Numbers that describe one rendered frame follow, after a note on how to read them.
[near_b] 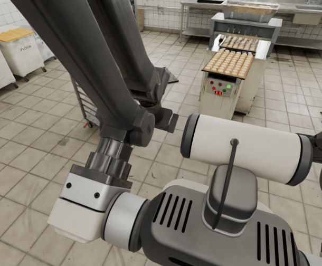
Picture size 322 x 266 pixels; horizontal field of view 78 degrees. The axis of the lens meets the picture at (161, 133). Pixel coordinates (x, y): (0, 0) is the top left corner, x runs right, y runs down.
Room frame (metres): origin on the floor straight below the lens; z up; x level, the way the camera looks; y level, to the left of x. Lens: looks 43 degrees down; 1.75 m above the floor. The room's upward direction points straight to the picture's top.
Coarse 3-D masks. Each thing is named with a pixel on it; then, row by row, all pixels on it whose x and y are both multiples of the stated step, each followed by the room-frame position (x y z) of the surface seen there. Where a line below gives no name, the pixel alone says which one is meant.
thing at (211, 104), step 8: (224, 80) 1.72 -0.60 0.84; (232, 80) 1.72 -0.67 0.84; (240, 80) 1.72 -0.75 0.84; (240, 88) 1.96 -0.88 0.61; (208, 96) 1.76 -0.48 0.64; (216, 96) 1.73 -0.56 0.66; (224, 96) 1.69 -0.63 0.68; (232, 96) 1.66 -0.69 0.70; (200, 104) 1.79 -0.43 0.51; (208, 104) 1.76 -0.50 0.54; (216, 104) 1.72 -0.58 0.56; (224, 104) 1.68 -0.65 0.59; (232, 104) 1.65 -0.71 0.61; (200, 112) 1.79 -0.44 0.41; (208, 112) 1.75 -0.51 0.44; (216, 112) 1.71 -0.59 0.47; (224, 112) 1.68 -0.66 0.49; (232, 112) 1.83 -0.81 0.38
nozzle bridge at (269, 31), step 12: (216, 24) 2.55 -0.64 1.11; (228, 24) 2.49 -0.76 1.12; (240, 24) 2.43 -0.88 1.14; (252, 24) 2.30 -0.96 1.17; (264, 24) 2.26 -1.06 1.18; (276, 24) 2.28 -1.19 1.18; (240, 36) 2.37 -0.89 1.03; (252, 36) 2.32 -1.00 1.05; (264, 36) 2.31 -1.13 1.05; (276, 36) 2.19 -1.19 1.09
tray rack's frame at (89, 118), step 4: (72, 80) 2.04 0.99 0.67; (76, 84) 2.06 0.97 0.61; (76, 88) 2.04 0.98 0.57; (76, 92) 2.04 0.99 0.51; (80, 100) 2.05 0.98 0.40; (80, 104) 2.04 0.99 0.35; (84, 112) 2.05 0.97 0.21; (92, 112) 2.14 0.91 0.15; (84, 116) 2.04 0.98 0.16; (88, 116) 2.06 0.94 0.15; (92, 116) 2.06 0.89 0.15; (88, 120) 1.99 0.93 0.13; (92, 120) 1.97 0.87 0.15; (96, 120) 1.97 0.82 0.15; (88, 124) 2.00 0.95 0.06; (96, 124) 1.90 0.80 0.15
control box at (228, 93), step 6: (210, 78) 1.76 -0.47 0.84; (210, 84) 1.73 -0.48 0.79; (216, 84) 1.71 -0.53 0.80; (222, 84) 1.68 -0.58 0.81; (228, 84) 1.66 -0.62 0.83; (210, 90) 1.73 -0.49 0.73; (216, 90) 1.70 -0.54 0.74; (222, 90) 1.68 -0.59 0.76; (228, 90) 1.66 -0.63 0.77; (228, 96) 1.65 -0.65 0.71
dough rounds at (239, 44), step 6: (228, 36) 2.79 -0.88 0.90; (228, 42) 2.51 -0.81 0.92; (234, 42) 2.54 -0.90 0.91; (240, 42) 2.56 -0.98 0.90; (246, 42) 2.57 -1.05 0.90; (252, 42) 2.57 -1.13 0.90; (258, 42) 2.57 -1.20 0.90; (234, 48) 2.35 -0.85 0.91; (240, 48) 2.32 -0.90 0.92; (246, 48) 2.32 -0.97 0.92; (252, 48) 2.32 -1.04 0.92
